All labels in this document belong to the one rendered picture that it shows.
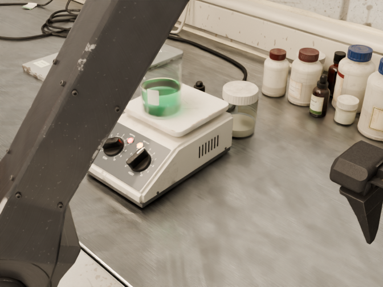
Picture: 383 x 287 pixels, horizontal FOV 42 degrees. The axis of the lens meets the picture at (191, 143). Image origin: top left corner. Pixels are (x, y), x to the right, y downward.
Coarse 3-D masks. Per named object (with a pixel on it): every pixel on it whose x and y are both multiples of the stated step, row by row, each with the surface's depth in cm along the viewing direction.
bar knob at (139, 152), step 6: (138, 150) 68; (144, 150) 67; (132, 156) 67; (138, 156) 67; (144, 156) 68; (126, 162) 67; (132, 162) 67; (138, 162) 68; (144, 162) 68; (132, 168) 68; (138, 168) 68; (144, 168) 68
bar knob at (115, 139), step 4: (108, 140) 70; (112, 140) 70; (116, 140) 70; (120, 140) 71; (104, 144) 71; (108, 144) 70; (112, 144) 70; (116, 144) 70; (120, 144) 71; (104, 148) 71; (108, 148) 71; (112, 148) 71; (116, 148) 71; (120, 148) 71; (104, 152) 71; (108, 152) 71; (112, 152) 71; (116, 152) 71
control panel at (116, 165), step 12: (120, 132) 73; (132, 132) 72; (132, 144) 71; (144, 144) 70; (156, 144) 69; (108, 156) 71; (120, 156) 70; (156, 156) 68; (108, 168) 70; (120, 168) 69; (156, 168) 67; (120, 180) 68; (132, 180) 68; (144, 180) 67
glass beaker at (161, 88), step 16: (160, 64) 72; (176, 64) 71; (144, 80) 68; (160, 80) 67; (176, 80) 68; (144, 96) 70; (160, 96) 68; (176, 96) 70; (144, 112) 71; (160, 112) 70; (176, 112) 71
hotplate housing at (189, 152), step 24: (120, 120) 74; (216, 120) 74; (168, 144) 69; (192, 144) 70; (216, 144) 75; (96, 168) 71; (168, 168) 68; (192, 168) 72; (120, 192) 70; (144, 192) 66
